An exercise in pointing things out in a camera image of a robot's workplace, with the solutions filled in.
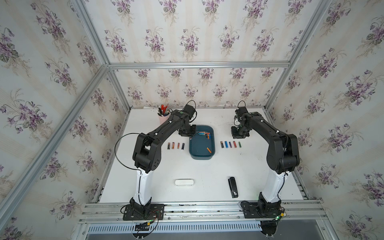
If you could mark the white eraser box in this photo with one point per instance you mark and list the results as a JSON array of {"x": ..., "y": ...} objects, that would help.
[{"x": 184, "y": 182}]

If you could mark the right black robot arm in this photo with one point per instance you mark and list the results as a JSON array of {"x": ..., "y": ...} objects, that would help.
[{"x": 282, "y": 154}]

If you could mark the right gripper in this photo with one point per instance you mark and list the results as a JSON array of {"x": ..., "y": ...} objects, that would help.
[{"x": 234, "y": 134}]

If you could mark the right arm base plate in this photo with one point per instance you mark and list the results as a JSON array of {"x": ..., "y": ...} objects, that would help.
[{"x": 262, "y": 210}]

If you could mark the black stapler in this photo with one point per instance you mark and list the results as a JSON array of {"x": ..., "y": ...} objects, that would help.
[{"x": 233, "y": 187}]

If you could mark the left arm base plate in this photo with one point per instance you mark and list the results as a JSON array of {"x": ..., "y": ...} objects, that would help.
[{"x": 148, "y": 212}]

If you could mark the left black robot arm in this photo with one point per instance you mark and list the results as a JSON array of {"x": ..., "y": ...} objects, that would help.
[{"x": 148, "y": 153}]

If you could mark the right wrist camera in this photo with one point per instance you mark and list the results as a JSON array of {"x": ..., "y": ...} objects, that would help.
[{"x": 240, "y": 112}]

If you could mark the pink pen cup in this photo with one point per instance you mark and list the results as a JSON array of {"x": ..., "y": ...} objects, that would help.
[{"x": 162, "y": 119}]

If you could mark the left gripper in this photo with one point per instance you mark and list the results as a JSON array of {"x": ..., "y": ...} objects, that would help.
[{"x": 192, "y": 134}]

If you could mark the teal plastic storage box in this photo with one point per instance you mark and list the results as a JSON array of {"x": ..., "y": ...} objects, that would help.
[{"x": 203, "y": 139}]

